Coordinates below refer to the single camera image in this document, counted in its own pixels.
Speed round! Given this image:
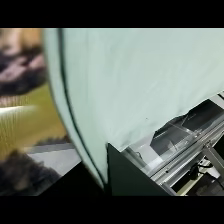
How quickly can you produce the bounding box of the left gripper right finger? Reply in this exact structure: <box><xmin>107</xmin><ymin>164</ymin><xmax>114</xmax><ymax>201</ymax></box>
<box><xmin>106</xmin><ymin>142</ymin><xmax>172</xmax><ymax>197</ymax></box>

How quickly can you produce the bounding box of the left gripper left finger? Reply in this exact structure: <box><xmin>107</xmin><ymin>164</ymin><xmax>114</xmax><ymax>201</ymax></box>
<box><xmin>40</xmin><ymin>161</ymin><xmax>105</xmax><ymax>197</ymax></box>

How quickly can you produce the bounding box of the mint green shirt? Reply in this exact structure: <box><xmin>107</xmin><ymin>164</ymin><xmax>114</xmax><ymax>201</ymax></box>
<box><xmin>42</xmin><ymin>28</ymin><xmax>224</xmax><ymax>190</ymax></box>

